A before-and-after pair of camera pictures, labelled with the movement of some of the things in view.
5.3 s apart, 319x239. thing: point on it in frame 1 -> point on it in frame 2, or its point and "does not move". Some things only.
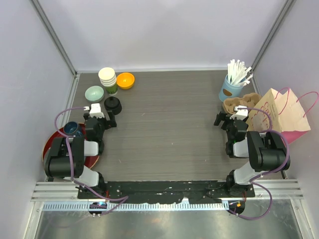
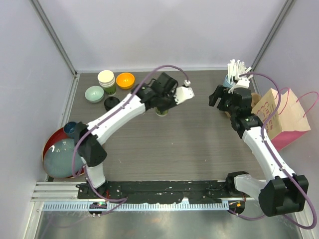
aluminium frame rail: x=63 y=196 does not move
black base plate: x=200 y=191 does not move
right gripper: x=224 y=117 -> x=221 y=91
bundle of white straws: x=237 y=73 does not move
